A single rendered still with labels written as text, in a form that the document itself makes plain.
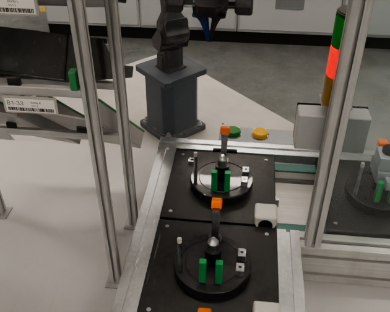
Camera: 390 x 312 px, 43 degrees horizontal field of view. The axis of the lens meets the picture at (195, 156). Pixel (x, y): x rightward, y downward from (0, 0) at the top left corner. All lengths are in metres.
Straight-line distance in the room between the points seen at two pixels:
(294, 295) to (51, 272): 0.51
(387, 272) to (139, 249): 0.49
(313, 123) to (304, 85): 2.76
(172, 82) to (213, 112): 0.29
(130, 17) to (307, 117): 3.44
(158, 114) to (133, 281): 0.60
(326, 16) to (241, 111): 2.62
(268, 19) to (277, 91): 0.81
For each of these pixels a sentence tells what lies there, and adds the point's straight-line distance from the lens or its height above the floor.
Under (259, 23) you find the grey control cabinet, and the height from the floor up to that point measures 0.18.
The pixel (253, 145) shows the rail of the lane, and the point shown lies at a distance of 1.24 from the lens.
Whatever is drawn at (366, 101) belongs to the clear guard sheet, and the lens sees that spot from 0.82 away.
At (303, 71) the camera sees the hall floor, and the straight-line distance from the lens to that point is 3.80.
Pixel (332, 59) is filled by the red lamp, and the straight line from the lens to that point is 0.80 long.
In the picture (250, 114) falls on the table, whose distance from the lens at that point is 1.56.
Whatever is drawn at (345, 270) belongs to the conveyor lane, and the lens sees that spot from 1.06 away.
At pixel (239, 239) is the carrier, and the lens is 0.98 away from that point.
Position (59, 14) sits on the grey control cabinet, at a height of 0.19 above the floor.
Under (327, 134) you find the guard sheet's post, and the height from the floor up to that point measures 1.23.
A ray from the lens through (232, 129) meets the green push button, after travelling 1.28.
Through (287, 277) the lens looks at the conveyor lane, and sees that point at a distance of 0.94.
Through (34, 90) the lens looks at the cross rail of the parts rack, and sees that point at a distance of 0.80.
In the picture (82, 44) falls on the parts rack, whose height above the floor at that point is 1.39.
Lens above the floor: 1.67
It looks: 37 degrees down
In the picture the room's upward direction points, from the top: straight up
